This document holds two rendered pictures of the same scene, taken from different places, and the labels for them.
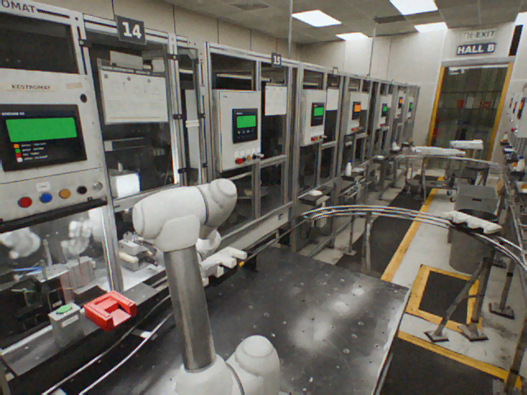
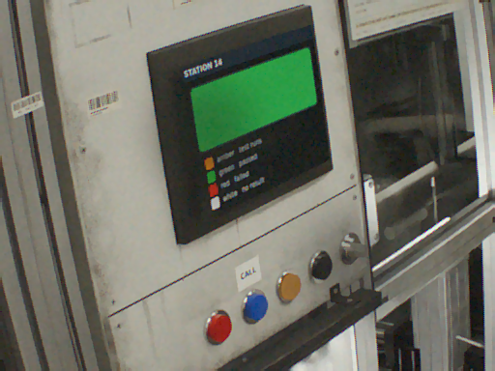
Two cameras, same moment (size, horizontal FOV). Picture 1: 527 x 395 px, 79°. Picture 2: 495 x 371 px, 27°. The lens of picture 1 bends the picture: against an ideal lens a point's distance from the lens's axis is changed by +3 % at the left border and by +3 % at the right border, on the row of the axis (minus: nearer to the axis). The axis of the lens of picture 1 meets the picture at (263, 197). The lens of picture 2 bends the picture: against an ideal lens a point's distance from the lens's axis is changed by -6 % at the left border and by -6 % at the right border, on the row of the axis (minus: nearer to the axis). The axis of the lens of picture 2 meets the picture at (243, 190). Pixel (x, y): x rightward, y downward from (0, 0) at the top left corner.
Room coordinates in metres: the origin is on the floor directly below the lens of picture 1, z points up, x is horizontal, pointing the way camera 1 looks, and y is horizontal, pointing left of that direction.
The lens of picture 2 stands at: (-0.05, 0.55, 1.91)
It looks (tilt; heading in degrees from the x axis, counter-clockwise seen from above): 18 degrees down; 10
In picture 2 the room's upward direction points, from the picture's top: 8 degrees counter-clockwise
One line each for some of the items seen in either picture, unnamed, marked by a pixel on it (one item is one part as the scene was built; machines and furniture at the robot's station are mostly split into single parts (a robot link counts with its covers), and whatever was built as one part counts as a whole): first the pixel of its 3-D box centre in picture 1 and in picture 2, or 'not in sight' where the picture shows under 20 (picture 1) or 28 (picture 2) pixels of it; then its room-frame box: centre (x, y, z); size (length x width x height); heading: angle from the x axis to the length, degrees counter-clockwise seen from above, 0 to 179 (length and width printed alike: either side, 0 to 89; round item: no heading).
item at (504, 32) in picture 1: (476, 42); not in sight; (7.86, -4.75, 2.96); 1.23 x 0.08 x 0.68; 56
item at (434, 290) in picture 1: (445, 294); not in sight; (2.56, -1.72, 0.01); 1.00 x 0.55 x 0.01; 146
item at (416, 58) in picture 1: (357, 103); not in sight; (9.25, -2.65, 1.65); 3.78 x 0.08 x 3.30; 56
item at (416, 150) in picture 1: (433, 171); not in sight; (5.70, -3.15, 0.48); 0.88 x 0.56 x 0.96; 74
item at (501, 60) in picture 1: (464, 118); not in sight; (7.82, -4.80, 1.31); 1.36 x 0.10 x 2.62; 56
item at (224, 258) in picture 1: (217, 267); not in sight; (1.56, 0.26, 0.84); 0.36 x 0.14 x 0.10; 146
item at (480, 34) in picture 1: (478, 34); not in sight; (7.81, -4.72, 3.10); 0.60 x 0.04 x 0.20; 56
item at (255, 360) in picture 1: (254, 369); not in sight; (0.87, 0.02, 0.85); 0.18 x 0.16 x 0.22; 127
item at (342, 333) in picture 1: (269, 327); not in sight; (1.30, -0.04, 0.66); 1.50 x 1.06 x 0.04; 146
